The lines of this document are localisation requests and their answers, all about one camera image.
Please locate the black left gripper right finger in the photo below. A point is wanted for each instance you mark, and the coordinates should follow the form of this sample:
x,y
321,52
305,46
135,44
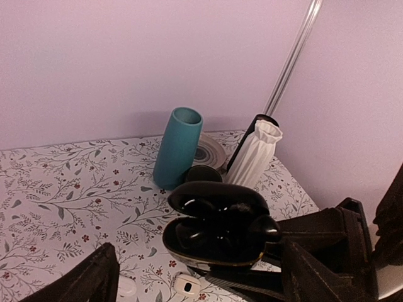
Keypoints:
x,y
304,278

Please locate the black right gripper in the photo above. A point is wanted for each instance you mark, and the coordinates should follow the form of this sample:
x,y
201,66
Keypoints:
x,y
339,238

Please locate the black earbud charging case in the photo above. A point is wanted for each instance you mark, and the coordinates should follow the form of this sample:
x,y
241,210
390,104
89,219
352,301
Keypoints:
x,y
220,225

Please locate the aluminium frame post right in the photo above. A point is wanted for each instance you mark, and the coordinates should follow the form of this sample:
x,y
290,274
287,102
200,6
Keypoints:
x,y
293,56

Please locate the white ribbed vase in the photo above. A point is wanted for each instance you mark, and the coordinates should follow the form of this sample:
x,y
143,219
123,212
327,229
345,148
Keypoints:
x,y
255,155

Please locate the dark grey mug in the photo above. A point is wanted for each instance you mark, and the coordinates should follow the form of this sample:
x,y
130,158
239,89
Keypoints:
x,y
202,173

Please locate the floral patterned table mat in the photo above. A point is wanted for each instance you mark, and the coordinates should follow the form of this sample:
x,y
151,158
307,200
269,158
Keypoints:
x,y
60,203

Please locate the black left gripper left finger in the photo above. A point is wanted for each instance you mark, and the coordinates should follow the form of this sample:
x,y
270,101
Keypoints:
x,y
93,279

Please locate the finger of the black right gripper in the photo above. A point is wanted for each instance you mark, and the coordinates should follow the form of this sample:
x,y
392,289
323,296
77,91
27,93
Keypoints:
x,y
249,285

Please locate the cream case with black oval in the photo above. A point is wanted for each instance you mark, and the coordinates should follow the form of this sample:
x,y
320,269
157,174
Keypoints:
x,y
187,285

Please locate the teal tall vase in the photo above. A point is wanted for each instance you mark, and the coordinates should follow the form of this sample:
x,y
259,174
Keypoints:
x,y
178,147

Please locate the clear tape roll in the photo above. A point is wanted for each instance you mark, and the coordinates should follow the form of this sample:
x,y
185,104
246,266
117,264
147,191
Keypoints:
x,y
209,152

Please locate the white earbud charging case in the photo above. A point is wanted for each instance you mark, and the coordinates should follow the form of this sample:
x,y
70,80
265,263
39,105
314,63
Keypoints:
x,y
126,287

